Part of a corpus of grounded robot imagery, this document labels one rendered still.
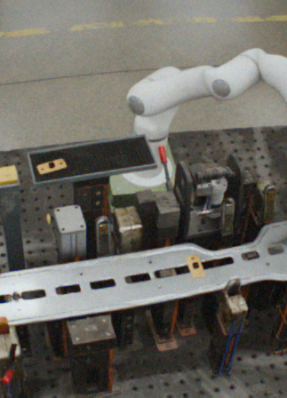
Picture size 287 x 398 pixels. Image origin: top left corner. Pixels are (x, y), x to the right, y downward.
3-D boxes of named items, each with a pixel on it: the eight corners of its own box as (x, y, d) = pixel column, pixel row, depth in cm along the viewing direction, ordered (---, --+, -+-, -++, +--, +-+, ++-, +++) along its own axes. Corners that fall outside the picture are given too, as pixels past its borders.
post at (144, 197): (132, 287, 256) (139, 202, 227) (129, 275, 259) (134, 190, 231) (147, 284, 257) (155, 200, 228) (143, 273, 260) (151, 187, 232)
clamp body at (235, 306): (210, 380, 231) (227, 319, 206) (198, 350, 239) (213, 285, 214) (237, 373, 233) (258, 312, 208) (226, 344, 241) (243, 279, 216)
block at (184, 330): (180, 338, 242) (191, 283, 222) (169, 306, 251) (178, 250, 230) (196, 334, 244) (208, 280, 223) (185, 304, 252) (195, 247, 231)
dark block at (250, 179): (225, 271, 263) (243, 183, 232) (219, 256, 267) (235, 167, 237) (238, 268, 264) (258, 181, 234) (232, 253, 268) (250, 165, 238)
